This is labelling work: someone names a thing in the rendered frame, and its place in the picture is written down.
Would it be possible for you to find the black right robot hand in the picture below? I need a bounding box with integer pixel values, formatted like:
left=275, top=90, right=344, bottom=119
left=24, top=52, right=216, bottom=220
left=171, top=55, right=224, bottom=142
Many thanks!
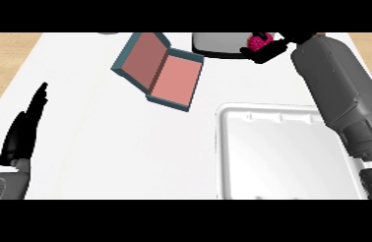
left=238, top=31, right=320, bottom=65

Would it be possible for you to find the white plastic tray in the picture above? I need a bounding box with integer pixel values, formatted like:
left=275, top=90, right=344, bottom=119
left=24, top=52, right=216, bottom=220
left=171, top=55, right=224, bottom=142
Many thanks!
left=214, top=101, right=371, bottom=201

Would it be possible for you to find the grey tray with black rim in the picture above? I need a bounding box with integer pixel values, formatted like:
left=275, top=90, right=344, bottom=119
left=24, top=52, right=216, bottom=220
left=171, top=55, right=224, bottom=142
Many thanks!
left=190, top=31, right=279, bottom=60

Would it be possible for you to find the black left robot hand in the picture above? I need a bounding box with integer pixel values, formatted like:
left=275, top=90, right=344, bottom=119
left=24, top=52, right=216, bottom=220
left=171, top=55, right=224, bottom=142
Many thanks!
left=0, top=82, right=49, bottom=167

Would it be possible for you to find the teal and pink cardboard box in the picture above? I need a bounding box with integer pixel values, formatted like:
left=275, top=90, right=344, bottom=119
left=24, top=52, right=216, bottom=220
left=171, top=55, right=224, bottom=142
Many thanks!
left=109, top=31, right=207, bottom=113

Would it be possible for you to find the pink cupcake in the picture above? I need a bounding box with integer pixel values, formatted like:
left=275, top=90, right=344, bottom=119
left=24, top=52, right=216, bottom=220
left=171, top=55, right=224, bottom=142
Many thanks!
left=247, top=34, right=275, bottom=52

